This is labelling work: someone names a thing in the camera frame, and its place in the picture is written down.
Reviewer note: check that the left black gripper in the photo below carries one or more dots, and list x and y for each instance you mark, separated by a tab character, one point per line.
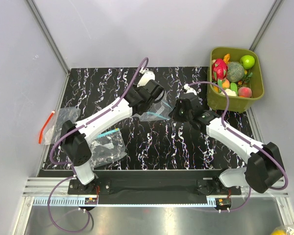
137	89

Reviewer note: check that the clear bag teal zipper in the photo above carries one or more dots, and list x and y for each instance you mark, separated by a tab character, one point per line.
158	111

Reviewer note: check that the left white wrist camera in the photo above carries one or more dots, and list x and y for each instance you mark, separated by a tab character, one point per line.
147	75

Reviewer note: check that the orange fruit toy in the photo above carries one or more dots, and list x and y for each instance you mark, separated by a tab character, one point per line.
225	84

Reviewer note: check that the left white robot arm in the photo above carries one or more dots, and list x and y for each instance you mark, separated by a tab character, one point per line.
76	138

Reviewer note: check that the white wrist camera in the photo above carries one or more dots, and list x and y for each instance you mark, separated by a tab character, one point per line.
147	75
189	90

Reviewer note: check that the peach toy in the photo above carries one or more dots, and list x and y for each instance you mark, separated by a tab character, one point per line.
245	92

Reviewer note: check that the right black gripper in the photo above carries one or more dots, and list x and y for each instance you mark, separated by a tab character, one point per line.
174	116

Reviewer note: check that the clear bag orange zipper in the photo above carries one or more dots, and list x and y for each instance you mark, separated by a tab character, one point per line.
51	130

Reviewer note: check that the green apple toy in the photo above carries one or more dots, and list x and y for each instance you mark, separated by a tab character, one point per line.
247	61

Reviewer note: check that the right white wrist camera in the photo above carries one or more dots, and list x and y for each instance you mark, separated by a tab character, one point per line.
189	90

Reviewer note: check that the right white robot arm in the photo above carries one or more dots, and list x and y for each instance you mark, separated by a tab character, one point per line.
263	161

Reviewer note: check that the olive green plastic bin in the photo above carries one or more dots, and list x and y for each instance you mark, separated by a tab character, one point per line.
253	79

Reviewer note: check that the clear bag on stack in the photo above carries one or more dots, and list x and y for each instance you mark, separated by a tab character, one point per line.
107	148

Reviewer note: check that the yellow lemon toy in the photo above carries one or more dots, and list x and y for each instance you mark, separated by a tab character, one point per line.
279	232

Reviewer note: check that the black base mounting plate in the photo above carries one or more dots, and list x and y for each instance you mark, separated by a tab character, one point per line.
204	182

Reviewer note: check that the red dragon fruit toy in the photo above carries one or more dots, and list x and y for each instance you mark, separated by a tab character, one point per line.
219	70

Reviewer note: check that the green cantaloupe melon toy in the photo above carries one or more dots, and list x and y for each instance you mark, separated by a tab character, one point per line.
235	72

